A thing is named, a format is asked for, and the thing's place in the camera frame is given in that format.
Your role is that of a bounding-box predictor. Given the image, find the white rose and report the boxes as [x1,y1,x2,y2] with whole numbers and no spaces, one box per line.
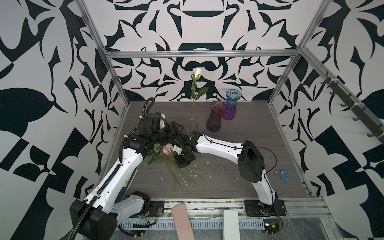
[191,68,209,120]

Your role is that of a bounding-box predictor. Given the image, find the dark red glass vase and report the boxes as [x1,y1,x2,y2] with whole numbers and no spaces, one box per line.
[206,101,226,132]

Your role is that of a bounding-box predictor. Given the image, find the small blue object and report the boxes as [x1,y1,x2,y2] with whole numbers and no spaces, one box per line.
[281,170,289,182]

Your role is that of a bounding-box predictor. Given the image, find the wall hook rack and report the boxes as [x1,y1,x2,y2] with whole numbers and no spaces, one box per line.
[321,72,384,145]

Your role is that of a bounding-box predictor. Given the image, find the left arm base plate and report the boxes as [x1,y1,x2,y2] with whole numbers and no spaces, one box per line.
[131,201,165,218]

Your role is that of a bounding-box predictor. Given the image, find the pink flat paddle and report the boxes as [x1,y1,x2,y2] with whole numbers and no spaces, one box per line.
[171,204,195,240]

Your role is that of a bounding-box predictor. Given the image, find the small circuit board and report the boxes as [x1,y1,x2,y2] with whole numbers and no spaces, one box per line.
[262,216,284,236]

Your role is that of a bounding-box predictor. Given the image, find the blue purple glass vase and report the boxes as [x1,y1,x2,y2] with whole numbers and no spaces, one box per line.
[222,89,242,120]

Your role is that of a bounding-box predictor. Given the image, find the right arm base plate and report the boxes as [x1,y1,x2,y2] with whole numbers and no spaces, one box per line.
[244,199,287,217]

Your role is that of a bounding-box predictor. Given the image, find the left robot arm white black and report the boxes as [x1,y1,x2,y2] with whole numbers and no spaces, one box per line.
[69,98,183,240]

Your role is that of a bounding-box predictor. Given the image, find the white flat paddle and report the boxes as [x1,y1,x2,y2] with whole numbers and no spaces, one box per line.
[223,210,240,240]

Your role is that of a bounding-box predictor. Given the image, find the clear glass vase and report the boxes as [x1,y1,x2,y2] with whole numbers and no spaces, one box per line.
[186,119,199,135]

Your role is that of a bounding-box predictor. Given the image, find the aluminium frame rail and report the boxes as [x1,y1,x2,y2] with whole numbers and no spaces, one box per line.
[105,50,298,59]

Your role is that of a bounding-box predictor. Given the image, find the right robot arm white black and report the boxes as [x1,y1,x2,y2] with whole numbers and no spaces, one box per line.
[171,132,278,207]

